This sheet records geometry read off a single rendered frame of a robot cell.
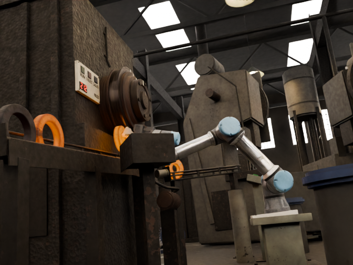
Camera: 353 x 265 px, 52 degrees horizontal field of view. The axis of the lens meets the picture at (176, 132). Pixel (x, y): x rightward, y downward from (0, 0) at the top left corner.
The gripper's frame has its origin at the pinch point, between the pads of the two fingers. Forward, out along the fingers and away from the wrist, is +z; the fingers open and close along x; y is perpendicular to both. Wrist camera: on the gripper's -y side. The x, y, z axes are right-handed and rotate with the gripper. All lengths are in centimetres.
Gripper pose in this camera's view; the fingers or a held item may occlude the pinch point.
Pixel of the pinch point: (121, 135)
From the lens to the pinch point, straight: 217.0
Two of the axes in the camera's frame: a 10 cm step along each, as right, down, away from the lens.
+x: -2.6, -2.0, -9.5
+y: 1.6, -9.7, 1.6
